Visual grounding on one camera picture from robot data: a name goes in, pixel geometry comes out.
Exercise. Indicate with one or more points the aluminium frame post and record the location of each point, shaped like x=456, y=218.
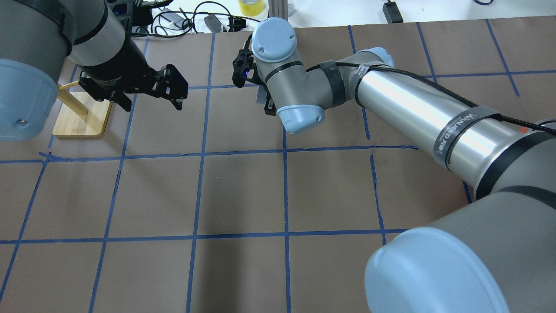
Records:
x=278, y=8

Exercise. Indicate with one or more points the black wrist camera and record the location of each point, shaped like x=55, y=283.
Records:
x=242, y=65

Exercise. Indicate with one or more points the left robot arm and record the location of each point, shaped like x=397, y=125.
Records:
x=38, y=35

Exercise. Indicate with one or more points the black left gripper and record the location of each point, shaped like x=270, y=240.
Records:
x=116, y=61

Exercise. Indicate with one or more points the light blue cup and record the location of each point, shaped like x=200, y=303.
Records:
x=262, y=96

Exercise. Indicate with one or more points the grey power brick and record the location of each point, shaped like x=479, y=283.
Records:
x=214, y=24

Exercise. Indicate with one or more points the yellow tape roll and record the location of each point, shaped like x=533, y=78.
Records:
x=251, y=8

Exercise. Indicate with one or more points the black power adapter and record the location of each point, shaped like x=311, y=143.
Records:
x=391, y=12

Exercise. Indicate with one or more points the wooden cup stand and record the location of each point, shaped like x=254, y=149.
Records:
x=80, y=115

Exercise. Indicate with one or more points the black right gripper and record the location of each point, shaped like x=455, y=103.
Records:
x=270, y=105

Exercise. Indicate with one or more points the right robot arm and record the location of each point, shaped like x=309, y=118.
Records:
x=495, y=255

